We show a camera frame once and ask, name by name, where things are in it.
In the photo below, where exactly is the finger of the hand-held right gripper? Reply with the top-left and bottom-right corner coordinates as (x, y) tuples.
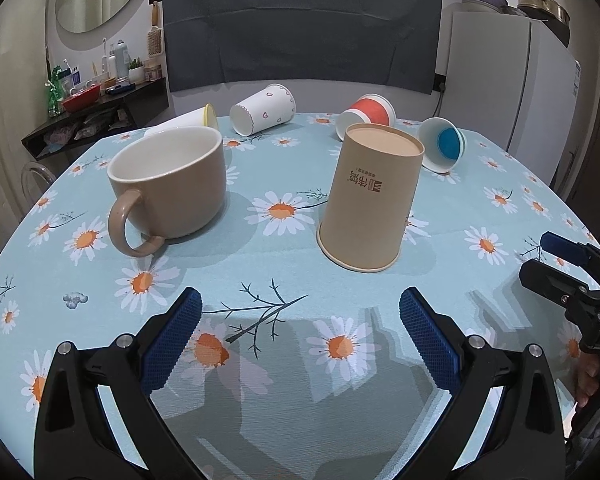
(519, 259), (600, 313)
(540, 231), (600, 283)

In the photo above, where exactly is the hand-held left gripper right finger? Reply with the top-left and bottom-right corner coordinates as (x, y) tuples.
(399, 287), (567, 480)

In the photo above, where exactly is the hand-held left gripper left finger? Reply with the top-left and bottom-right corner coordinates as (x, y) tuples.
(32, 286), (216, 480)

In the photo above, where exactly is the beige ceramic mug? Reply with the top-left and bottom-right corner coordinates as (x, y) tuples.
(106, 126), (227, 258)

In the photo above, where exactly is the brown paper cup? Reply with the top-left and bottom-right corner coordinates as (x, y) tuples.
(317, 123), (425, 273)

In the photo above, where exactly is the white and blue paper cup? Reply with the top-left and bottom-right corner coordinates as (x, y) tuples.
(417, 117), (467, 173)

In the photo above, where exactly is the white yellow-rim paper cup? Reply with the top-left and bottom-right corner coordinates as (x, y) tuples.
(144, 103), (220, 138)

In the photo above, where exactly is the red paper cup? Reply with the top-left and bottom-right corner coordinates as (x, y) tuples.
(335, 94), (397, 142)

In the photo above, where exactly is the white heart-print paper cup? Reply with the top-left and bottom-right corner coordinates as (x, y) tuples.
(229, 83), (297, 136)

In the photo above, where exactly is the person's right hand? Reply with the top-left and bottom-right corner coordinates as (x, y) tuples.
(575, 352), (600, 409)

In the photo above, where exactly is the blue daisy tablecloth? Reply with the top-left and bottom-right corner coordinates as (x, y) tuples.
(0, 110), (600, 480)

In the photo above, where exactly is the white refrigerator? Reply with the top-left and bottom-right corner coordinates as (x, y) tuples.
(437, 10), (581, 188)

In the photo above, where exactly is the clear plastic chair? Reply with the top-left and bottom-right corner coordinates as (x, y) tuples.
(21, 160), (58, 202)

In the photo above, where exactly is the steel steamer pot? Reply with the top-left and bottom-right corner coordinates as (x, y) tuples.
(516, 0), (571, 25)

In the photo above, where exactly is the red bowl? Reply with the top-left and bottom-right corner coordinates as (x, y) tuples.
(61, 83), (102, 113)

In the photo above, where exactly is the green packet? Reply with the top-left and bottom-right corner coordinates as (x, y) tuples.
(45, 66), (66, 117)

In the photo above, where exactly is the wooden hairbrush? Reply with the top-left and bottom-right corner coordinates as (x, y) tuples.
(147, 2), (163, 57)

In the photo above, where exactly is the dark grey cloth panel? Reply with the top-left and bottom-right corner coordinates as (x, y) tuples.
(161, 0), (443, 95)

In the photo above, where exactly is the black wall shelf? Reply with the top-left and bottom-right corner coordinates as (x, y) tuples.
(21, 77), (170, 161)

